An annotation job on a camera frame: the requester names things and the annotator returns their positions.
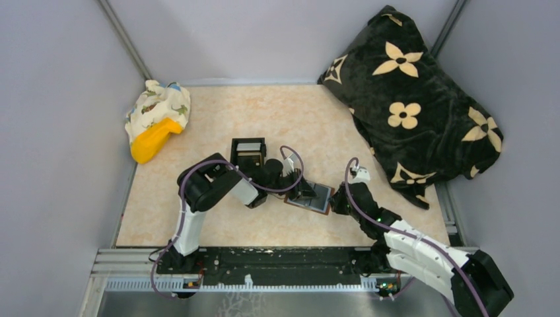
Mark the brown leather card holder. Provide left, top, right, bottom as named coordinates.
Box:
left=283, top=181, right=334, bottom=215

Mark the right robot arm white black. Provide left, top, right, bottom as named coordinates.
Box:
left=330, top=182, right=514, bottom=316

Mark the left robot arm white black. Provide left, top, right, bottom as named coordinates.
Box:
left=170, top=153, right=318, bottom=257

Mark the dark card in tray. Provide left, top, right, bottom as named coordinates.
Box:
left=236, top=151, right=264, bottom=167

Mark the black plastic card tray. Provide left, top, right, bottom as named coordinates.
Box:
left=230, top=137, right=267, bottom=172

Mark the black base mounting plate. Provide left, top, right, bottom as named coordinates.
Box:
left=155, top=246, right=414, bottom=290

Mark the black floral plush blanket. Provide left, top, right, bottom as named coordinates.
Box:
left=318, top=5, right=504, bottom=209

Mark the dinosaur print yellow cloth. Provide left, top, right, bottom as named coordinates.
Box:
left=124, top=80, right=191, bottom=164

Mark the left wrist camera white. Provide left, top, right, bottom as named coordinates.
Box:
left=282, top=157, right=295, bottom=174

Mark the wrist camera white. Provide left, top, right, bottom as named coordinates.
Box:
left=348, top=166, right=371, bottom=184
left=282, top=157, right=295, bottom=174

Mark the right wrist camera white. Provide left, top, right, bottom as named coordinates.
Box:
left=348, top=166, right=371, bottom=184

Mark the aluminium front rail frame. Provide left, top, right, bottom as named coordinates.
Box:
left=91, top=247, right=411, bottom=298

